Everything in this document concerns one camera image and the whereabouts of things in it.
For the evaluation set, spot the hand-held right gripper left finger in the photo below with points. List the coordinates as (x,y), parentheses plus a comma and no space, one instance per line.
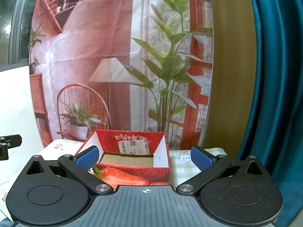
(87,158)

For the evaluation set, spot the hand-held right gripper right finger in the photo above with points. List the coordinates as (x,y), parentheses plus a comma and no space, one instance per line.
(201,158)

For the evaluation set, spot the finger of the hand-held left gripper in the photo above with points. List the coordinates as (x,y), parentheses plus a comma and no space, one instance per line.
(10,140)

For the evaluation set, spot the red strawberry print cardboard box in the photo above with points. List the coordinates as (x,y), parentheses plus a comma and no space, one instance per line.
(132,172)

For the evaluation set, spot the checked printed tablecloth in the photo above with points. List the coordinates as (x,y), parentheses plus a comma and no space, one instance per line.
(182,167)

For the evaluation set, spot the yellow-brown wooden panel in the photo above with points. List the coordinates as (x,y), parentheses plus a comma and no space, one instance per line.
(234,63)

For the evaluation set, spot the teal curtain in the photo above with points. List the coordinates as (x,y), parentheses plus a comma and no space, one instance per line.
(279,87)

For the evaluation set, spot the printed room scene backdrop cloth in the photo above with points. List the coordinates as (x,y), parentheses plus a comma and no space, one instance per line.
(106,40)

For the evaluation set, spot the dark window with grey frame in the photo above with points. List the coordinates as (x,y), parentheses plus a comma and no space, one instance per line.
(16,23)

